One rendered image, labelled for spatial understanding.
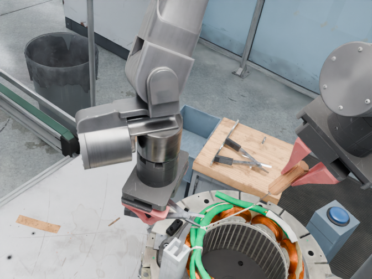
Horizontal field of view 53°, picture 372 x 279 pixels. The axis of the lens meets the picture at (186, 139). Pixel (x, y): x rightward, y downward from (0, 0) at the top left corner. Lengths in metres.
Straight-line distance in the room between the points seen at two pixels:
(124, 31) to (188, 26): 2.65
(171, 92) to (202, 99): 2.44
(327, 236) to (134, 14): 2.35
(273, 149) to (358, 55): 0.63
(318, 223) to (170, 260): 0.42
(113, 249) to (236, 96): 2.14
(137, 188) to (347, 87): 0.31
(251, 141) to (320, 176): 0.50
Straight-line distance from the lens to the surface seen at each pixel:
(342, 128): 0.40
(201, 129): 1.00
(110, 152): 0.44
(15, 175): 2.27
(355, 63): 0.31
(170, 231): 0.66
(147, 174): 0.50
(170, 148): 0.46
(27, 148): 2.41
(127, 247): 1.02
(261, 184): 0.83
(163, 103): 0.41
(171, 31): 0.42
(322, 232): 0.89
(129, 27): 3.01
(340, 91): 0.32
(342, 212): 0.89
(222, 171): 0.83
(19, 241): 1.06
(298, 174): 0.47
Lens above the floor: 1.65
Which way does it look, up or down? 42 degrees down
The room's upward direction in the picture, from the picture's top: 11 degrees clockwise
